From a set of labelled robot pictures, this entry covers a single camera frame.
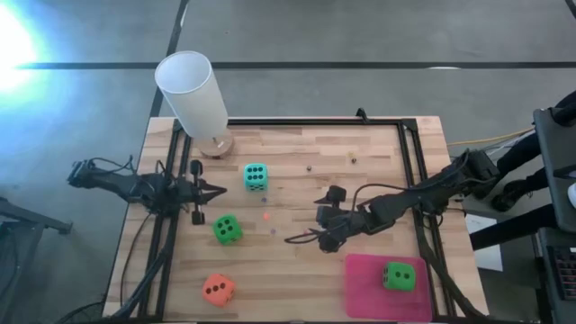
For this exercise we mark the black frame clamp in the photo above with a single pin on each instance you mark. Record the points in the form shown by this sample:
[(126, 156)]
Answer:
[(361, 114)]

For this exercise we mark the large green foam die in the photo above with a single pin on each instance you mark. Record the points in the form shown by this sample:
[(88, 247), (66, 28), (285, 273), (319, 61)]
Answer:
[(402, 283), (227, 236)]

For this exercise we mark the black keyboard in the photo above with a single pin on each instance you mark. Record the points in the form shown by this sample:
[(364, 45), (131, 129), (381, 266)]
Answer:
[(564, 274)]

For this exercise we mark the white shade wooden table lamp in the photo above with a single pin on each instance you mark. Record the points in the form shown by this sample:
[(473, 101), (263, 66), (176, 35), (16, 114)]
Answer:
[(193, 94)]

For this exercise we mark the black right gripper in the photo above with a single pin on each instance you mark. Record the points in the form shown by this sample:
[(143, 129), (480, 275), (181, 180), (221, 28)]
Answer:
[(346, 222)]

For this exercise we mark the person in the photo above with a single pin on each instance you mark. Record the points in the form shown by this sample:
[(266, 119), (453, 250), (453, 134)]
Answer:
[(517, 155)]

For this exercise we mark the dark grey side table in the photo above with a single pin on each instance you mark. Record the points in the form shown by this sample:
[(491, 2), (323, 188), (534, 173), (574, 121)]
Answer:
[(553, 171)]

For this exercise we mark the black furniture leg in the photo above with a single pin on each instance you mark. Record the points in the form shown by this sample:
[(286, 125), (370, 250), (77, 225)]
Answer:
[(508, 229)]

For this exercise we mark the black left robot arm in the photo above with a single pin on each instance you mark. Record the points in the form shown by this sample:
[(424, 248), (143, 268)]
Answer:
[(130, 186)]

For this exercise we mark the white paper sheet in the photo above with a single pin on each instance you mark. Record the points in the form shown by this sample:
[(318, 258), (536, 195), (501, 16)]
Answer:
[(490, 258)]

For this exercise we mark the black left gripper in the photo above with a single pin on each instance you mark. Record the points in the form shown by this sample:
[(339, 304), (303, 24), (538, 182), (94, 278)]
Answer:
[(189, 193)]

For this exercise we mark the large teal foam die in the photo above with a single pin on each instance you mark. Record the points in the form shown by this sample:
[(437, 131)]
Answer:
[(255, 180)]

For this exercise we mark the large orange foam die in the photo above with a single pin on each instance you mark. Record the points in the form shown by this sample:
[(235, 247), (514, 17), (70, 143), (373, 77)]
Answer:
[(218, 292)]

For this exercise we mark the black stand leg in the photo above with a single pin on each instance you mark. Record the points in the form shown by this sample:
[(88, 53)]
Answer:
[(31, 215)]

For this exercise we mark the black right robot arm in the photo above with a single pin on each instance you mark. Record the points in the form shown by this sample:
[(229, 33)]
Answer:
[(427, 191)]

